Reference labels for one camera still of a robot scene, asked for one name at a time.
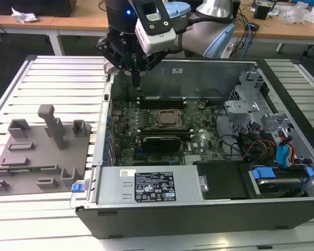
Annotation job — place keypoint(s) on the silver CPU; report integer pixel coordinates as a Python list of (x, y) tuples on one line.
[(168, 117)]

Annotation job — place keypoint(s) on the green motherboard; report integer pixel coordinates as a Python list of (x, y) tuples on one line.
[(125, 117)]

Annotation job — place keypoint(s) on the black plastic shroud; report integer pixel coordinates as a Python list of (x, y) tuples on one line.
[(225, 177)]

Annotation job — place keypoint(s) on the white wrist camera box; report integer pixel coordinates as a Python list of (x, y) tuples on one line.
[(157, 41)]

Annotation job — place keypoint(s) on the small grey wall sticker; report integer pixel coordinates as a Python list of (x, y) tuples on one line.
[(177, 71)]

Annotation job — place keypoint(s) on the small black device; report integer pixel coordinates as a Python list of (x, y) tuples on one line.
[(255, 26)]

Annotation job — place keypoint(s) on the blue case latch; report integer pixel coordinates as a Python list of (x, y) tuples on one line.
[(77, 188)]

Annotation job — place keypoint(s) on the small black box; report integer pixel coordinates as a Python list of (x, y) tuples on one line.
[(261, 11)]

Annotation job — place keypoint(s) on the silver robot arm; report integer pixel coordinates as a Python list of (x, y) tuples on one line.
[(199, 36)]

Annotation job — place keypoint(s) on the RAM slot with white clips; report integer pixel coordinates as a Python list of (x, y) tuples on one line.
[(140, 137), (162, 97), (162, 103), (162, 131)]

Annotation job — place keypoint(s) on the wooden desk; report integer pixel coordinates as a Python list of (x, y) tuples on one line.
[(81, 22)]

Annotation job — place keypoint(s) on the silver heat sink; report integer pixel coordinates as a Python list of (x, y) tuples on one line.
[(193, 160)]

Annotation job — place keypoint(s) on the black speaker box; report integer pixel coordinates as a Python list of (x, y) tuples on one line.
[(237, 10)]

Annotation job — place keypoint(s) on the hard disk in blue carrier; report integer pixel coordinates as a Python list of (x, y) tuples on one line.
[(280, 184)]

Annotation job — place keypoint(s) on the grey parts rack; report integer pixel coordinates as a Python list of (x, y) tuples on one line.
[(42, 157)]

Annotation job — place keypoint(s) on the clear plastic bags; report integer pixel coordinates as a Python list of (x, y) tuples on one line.
[(295, 13)]

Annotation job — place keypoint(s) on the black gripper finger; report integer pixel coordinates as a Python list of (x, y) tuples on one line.
[(112, 53), (153, 62)]

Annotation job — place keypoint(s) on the crumpled white paper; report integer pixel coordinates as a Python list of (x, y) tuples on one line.
[(23, 16)]

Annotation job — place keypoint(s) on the black PC case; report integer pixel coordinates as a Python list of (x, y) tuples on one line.
[(172, 222)]

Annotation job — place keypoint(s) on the grey power supply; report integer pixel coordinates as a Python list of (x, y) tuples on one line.
[(112, 183)]

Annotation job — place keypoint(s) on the silver metal drive cage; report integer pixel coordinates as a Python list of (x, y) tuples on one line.
[(240, 109)]

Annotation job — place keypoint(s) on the green RAM stick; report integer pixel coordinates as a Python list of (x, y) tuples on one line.
[(23, 170), (165, 135)]

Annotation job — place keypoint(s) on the white power strip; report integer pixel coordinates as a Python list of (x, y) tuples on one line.
[(228, 51)]

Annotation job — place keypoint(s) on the black graphics card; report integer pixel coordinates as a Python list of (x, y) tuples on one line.
[(162, 143)]

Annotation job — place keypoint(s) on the silver coin battery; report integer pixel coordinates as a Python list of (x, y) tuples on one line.
[(202, 104)]

